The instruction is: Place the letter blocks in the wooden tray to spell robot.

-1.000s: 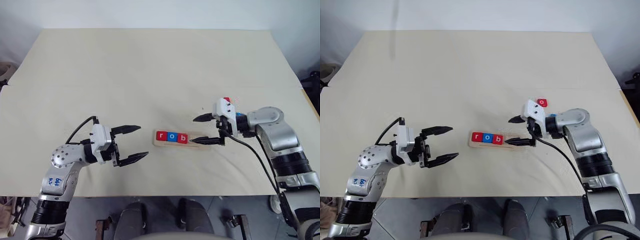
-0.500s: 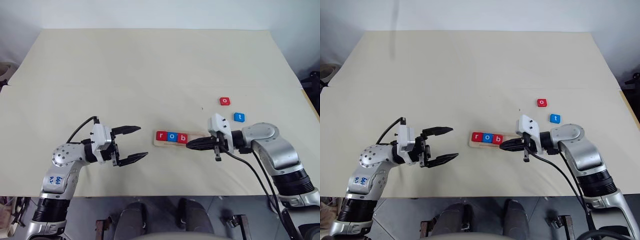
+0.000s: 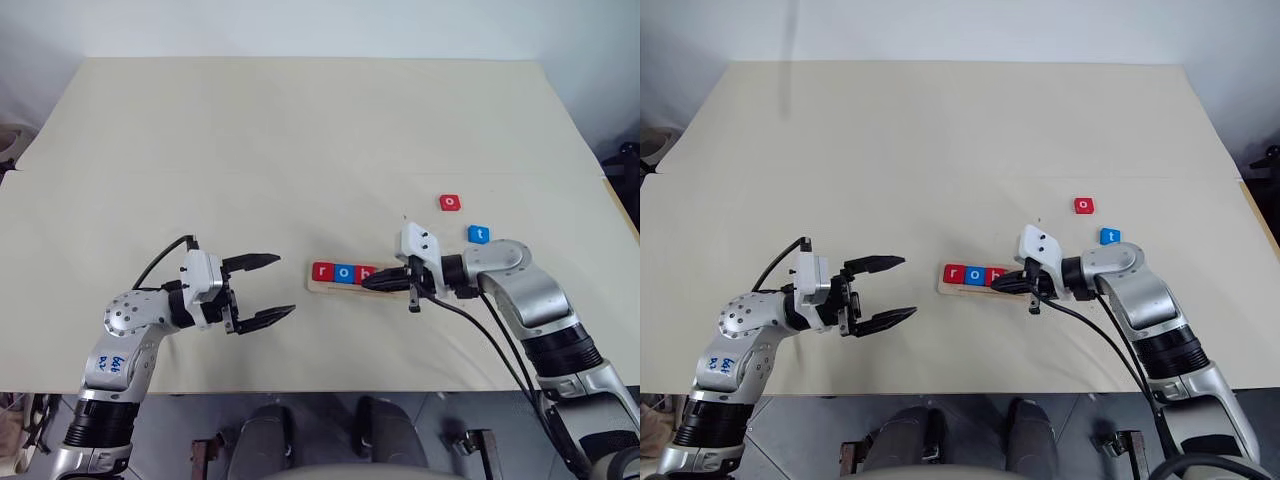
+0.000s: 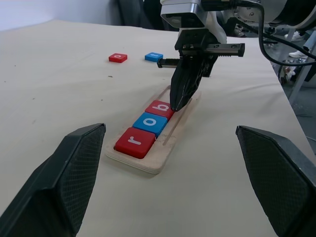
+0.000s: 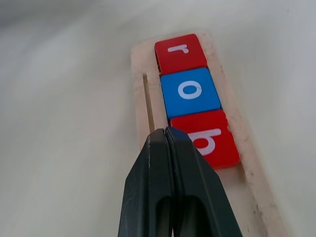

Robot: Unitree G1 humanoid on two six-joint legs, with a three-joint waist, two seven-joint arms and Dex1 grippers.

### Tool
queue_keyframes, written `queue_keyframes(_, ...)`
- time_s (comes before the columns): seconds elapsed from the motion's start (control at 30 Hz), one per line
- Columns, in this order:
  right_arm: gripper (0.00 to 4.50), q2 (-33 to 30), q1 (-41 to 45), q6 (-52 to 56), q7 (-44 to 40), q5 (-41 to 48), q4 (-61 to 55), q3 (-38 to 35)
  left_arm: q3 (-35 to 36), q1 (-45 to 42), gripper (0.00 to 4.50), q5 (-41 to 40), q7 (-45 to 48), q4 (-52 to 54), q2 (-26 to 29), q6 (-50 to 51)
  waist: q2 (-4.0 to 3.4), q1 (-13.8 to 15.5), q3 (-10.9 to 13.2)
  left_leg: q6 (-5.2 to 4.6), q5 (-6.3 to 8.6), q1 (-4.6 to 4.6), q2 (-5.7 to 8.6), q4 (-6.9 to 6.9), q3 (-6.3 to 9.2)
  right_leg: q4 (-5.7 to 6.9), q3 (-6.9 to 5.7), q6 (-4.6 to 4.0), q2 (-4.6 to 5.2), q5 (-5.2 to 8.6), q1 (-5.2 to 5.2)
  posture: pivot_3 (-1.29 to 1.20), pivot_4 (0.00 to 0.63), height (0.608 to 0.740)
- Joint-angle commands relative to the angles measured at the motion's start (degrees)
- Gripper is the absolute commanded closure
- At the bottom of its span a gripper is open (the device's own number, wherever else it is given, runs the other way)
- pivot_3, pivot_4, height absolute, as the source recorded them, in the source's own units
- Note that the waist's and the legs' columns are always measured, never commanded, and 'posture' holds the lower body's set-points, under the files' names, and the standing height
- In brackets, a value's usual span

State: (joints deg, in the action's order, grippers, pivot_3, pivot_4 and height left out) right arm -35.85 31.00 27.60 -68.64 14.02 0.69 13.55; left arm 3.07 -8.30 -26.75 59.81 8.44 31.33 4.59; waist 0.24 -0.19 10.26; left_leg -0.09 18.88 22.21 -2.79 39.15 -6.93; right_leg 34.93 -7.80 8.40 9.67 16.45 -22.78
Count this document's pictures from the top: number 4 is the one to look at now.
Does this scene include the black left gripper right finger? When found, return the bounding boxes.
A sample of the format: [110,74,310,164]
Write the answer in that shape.
[235,125,316,237]

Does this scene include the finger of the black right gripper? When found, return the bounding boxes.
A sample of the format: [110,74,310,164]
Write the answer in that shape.
[169,57,193,112]
[184,58,206,107]

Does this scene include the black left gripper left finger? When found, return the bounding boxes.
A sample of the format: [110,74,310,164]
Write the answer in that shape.
[0,122,107,237]

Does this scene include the red letter b block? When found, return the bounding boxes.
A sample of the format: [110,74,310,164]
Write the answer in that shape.
[145,100,175,121]

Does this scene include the blue letter t block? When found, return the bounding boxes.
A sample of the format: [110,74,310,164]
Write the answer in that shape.
[144,52,164,62]

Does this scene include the blue letter o block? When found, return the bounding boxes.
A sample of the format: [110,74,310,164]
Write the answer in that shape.
[132,112,168,139]

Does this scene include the wooden letter tray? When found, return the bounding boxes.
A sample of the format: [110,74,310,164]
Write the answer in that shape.
[105,85,202,175]

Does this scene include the red letter o block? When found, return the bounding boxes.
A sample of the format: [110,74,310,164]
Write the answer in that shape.
[108,53,128,63]

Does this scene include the red letter r block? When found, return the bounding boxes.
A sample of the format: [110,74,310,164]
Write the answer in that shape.
[115,127,157,159]

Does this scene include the dark chair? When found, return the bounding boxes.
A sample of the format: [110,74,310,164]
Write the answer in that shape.
[116,0,180,32]

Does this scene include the white sneaker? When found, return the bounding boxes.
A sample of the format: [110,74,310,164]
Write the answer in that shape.
[288,50,309,59]
[284,31,306,41]

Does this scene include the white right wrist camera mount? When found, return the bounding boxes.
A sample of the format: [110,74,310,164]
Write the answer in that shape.
[159,0,228,45]

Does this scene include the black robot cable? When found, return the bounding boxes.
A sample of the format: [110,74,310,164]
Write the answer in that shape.
[201,0,316,67]

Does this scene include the grey metal frame leg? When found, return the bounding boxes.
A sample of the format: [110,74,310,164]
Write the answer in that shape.
[287,26,312,106]

